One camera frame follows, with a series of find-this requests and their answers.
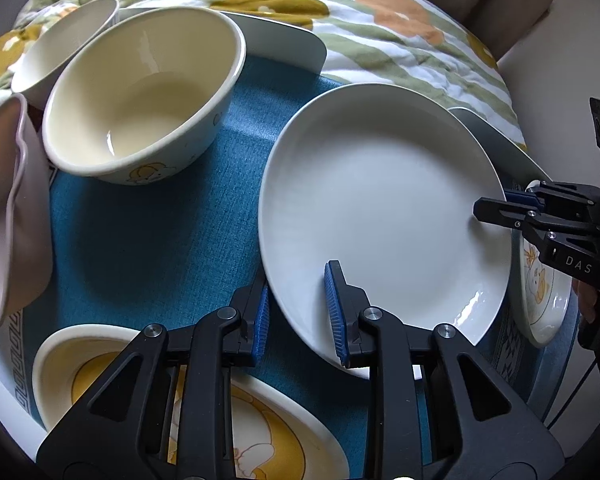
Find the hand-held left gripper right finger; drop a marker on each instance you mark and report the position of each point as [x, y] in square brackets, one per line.
[334, 310]

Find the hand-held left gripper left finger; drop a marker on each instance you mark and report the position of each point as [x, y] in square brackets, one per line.
[258, 325]

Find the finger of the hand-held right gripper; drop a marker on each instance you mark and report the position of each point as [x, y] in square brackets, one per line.
[500, 212]
[527, 199]

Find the small cartoon plate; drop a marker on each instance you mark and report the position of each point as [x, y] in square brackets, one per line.
[542, 290]

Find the large yellow cartoon plate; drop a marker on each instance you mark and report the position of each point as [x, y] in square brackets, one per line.
[280, 427]

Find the large plain white plate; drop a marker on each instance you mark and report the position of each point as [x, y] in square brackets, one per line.
[380, 200]

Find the cream bowl with cartoon print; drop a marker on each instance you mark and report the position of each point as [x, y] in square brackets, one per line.
[145, 100]

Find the pink bowl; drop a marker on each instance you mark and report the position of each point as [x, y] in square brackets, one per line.
[10, 220]

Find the small white bowl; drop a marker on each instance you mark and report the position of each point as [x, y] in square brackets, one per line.
[55, 55]

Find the person's right hand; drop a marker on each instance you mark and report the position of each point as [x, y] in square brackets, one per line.
[587, 302]

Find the blue patterned tablecloth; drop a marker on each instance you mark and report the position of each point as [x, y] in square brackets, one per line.
[155, 240]

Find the floral striped blanket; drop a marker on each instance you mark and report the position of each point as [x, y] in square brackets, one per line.
[380, 35]

